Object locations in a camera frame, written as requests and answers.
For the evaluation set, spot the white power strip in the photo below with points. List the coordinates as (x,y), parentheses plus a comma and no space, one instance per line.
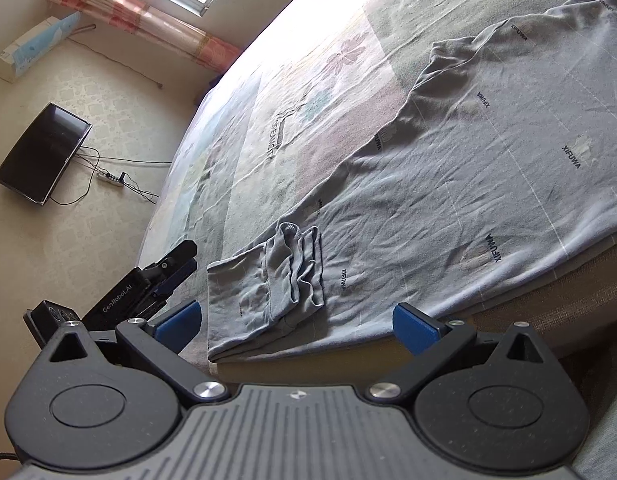
(111,178)

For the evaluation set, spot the wall-mounted television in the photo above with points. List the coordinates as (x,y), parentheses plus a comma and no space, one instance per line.
(43,152)

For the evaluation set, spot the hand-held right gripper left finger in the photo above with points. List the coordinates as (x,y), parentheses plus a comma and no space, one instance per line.
(178,325)

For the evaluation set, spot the pink patterned curtain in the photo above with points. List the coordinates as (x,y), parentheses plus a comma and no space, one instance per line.
(143,20)

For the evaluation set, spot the grey pants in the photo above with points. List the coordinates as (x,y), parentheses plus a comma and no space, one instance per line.
(463,160)

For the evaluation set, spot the bed with patterned sheet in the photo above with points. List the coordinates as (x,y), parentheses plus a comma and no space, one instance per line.
(288,110)

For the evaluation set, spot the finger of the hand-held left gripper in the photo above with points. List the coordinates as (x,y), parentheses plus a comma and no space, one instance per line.
(176,280)
(176,255)

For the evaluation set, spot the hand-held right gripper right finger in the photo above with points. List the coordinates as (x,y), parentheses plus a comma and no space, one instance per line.
(413,330)

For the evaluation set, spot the white air conditioner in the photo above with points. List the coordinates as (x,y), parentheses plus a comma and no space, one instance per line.
(36,47)

